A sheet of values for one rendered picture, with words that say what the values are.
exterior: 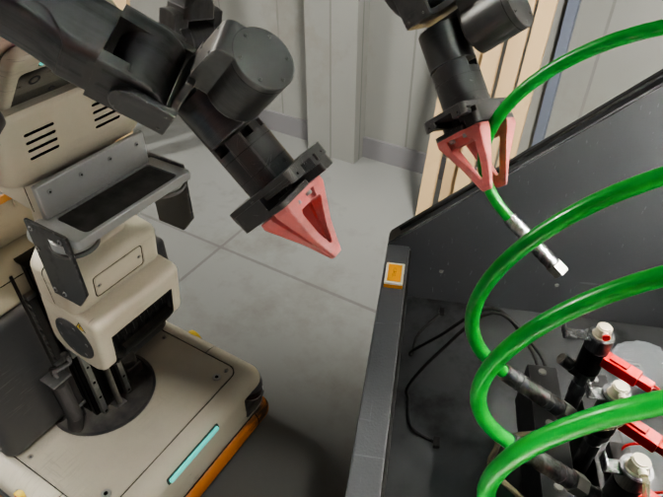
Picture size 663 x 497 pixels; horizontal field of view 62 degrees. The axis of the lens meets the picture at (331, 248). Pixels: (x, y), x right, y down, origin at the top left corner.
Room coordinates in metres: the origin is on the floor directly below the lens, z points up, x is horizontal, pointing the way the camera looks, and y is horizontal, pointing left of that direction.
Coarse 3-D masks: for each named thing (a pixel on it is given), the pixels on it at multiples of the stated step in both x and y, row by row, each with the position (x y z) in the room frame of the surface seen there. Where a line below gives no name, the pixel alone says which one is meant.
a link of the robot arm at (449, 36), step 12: (456, 12) 0.66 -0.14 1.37; (444, 24) 0.67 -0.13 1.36; (456, 24) 0.67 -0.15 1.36; (420, 36) 0.68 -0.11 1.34; (432, 36) 0.66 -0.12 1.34; (444, 36) 0.66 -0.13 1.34; (456, 36) 0.66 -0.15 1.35; (432, 48) 0.66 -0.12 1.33; (444, 48) 0.65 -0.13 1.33; (456, 48) 0.65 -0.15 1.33; (468, 48) 0.65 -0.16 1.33; (432, 60) 0.65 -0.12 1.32; (444, 60) 0.64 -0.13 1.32; (468, 60) 0.66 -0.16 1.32; (432, 72) 0.65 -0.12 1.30
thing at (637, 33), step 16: (624, 32) 0.52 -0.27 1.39; (640, 32) 0.51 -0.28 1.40; (656, 32) 0.51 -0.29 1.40; (576, 48) 0.54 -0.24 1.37; (592, 48) 0.53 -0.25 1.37; (608, 48) 0.53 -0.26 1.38; (560, 64) 0.54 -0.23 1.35; (528, 80) 0.56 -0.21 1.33; (544, 80) 0.55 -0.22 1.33; (512, 96) 0.57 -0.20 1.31; (496, 112) 0.57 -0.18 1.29; (496, 128) 0.57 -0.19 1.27; (480, 176) 0.58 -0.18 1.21; (496, 192) 0.57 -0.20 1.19; (496, 208) 0.56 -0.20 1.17
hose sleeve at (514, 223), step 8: (512, 216) 0.55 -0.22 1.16; (512, 224) 0.55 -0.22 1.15; (520, 224) 0.55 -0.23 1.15; (520, 232) 0.54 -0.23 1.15; (536, 248) 0.53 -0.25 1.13; (544, 248) 0.53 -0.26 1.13; (536, 256) 0.53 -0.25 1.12; (544, 256) 0.52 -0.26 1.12; (552, 256) 0.52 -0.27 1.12; (544, 264) 0.52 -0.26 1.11; (552, 264) 0.52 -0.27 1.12
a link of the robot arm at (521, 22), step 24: (408, 0) 0.68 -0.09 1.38; (456, 0) 0.66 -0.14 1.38; (480, 0) 0.65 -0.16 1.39; (504, 0) 0.62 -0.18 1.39; (408, 24) 0.67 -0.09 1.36; (432, 24) 0.71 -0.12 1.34; (480, 24) 0.63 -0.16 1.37; (504, 24) 0.62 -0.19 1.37; (528, 24) 0.62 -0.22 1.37; (480, 48) 0.63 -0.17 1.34
